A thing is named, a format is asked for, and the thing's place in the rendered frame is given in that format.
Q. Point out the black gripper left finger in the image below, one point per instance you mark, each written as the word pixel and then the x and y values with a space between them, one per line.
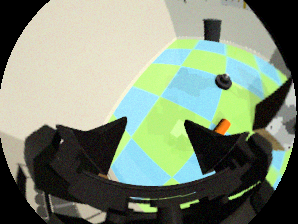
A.
pixel 99 144

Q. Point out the orange knob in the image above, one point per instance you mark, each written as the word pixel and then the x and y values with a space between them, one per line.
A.
pixel 223 126

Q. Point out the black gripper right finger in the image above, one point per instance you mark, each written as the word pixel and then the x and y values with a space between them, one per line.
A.
pixel 210 147

